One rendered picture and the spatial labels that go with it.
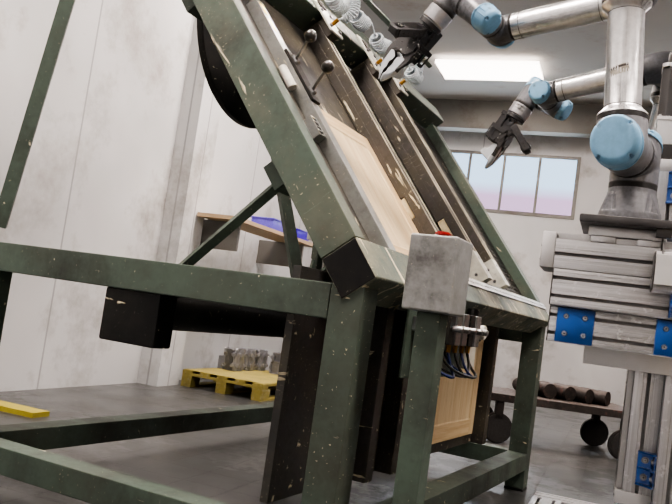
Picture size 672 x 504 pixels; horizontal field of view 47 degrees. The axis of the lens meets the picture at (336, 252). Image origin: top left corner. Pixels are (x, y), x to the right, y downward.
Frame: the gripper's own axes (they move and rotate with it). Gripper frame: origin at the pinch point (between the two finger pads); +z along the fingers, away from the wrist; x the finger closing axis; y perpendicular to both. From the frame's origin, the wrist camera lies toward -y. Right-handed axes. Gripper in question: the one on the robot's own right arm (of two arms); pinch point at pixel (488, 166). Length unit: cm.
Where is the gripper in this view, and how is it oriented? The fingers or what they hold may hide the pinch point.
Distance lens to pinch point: 287.3
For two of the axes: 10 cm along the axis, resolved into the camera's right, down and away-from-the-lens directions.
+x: -3.4, -1.2, -9.3
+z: -5.6, 8.3, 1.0
